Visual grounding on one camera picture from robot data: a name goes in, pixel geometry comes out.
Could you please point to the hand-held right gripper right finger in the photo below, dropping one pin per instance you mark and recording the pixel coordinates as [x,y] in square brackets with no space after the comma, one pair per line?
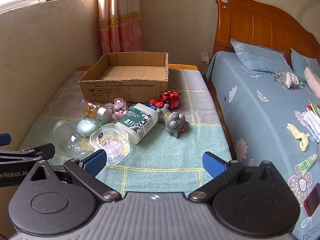
[212,164]

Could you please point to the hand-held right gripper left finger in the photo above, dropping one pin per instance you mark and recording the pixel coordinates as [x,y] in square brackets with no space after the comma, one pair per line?
[96,161]

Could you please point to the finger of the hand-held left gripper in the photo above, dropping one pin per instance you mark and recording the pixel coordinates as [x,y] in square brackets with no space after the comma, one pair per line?
[4,139]
[46,151]

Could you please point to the clear round plastic container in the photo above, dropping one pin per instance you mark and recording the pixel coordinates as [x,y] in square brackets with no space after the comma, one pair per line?
[110,145]

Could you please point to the clear plastic jar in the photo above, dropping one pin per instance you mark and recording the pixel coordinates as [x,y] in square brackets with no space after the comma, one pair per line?
[67,137]

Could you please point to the silver-capped bottle with gold flakes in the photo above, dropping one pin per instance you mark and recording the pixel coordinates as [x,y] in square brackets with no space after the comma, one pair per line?
[103,113]

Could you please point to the white cotton swab box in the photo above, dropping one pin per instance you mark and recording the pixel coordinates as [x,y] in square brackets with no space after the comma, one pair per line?
[137,123]

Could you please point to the cardboard box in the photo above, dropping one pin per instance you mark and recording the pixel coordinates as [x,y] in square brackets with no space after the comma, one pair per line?
[125,80]

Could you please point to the green earbud case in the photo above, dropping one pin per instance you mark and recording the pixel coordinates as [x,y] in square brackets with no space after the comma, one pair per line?
[87,128]

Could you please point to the grey toy figure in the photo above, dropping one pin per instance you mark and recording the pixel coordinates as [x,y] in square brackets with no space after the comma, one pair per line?
[175,125]

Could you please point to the round silver compact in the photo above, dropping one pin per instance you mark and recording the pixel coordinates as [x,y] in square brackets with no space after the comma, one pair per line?
[109,105]

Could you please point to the blue floral bedsheet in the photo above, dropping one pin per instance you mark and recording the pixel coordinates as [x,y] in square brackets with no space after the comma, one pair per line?
[250,110]

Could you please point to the red toy train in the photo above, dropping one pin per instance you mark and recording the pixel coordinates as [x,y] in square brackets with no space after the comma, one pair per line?
[171,100]

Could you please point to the yellow rubber glove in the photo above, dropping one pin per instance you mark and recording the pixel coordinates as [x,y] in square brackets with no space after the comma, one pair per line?
[298,135]

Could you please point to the green tube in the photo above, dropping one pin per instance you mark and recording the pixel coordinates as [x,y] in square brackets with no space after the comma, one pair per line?
[307,164]

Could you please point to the wooden table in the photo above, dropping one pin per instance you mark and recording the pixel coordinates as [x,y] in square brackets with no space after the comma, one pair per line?
[182,67]

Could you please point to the red phone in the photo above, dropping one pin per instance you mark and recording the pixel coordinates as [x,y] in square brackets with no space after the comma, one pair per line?
[313,201]

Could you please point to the stack of papers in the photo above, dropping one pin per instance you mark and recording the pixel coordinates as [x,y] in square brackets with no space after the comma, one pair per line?
[311,120]

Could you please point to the grey crumpled cloth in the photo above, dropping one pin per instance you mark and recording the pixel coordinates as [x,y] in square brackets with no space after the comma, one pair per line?
[287,80]

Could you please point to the blue floral pillow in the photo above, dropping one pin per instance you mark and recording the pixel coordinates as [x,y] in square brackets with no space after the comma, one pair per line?
[303,62]
[260,57]

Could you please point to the pink cushion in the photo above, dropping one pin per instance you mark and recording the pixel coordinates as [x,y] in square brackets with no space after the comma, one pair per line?
[312,80]

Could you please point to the pink curtain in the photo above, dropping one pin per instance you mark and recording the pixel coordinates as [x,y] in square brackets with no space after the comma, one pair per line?
[117,17]

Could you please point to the wooden bed headboard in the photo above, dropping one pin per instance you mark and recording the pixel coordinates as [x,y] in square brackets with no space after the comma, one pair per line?
[250,22]

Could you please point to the white wall charger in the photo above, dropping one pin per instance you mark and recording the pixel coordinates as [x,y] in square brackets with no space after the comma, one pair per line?
[205,58]

